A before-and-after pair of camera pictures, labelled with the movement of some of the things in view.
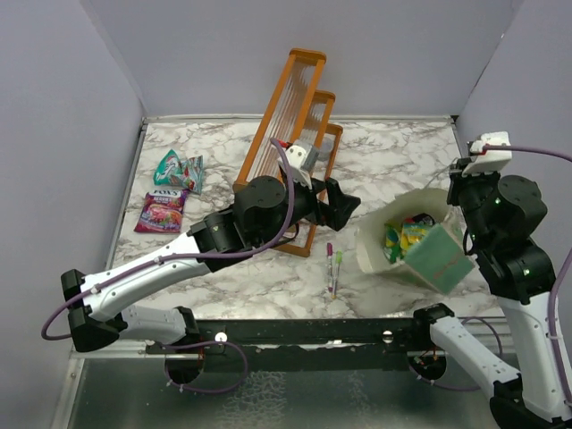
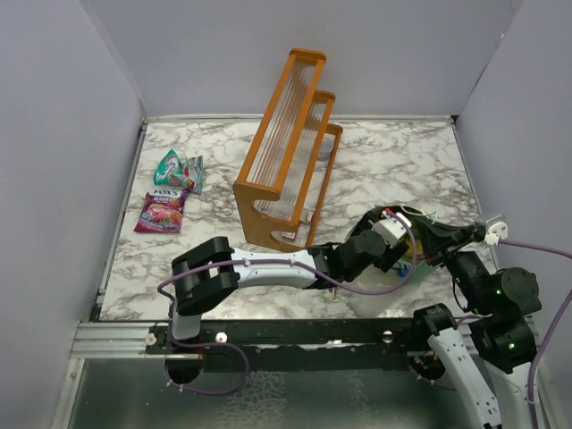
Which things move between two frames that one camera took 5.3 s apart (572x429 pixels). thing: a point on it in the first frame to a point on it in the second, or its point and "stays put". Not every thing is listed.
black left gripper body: (306, 205) to (366, 222)
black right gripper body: (468, 191) to (460, 242)
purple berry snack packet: (162, 211) stays put
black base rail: (311, 345) stays put
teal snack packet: (173, 172) stays put
